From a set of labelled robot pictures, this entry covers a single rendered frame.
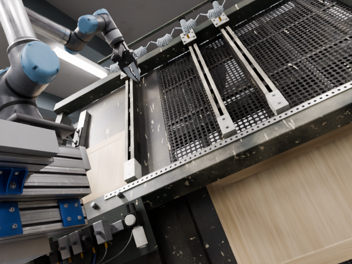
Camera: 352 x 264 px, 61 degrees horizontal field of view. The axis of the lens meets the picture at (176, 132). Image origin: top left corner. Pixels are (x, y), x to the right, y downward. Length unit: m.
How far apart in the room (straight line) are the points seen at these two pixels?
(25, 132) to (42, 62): 0.28
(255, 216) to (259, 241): 0.11
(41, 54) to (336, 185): 1.30
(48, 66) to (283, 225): 1.17
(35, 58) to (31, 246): 0.55
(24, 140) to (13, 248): 0.34
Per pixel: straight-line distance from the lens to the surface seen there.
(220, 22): 2.21
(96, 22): 1.41
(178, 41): 2.30
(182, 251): 1.61
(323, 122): 1.35
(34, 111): 1.06
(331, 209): 1.52
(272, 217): 1.51
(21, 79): 1.02
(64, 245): 1.47
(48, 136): 0.84
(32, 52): 1.00
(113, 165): 1.71
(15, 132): 0.78
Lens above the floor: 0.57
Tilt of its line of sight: 19 degrees up
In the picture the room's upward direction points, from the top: 22 degrees counter-clockwise
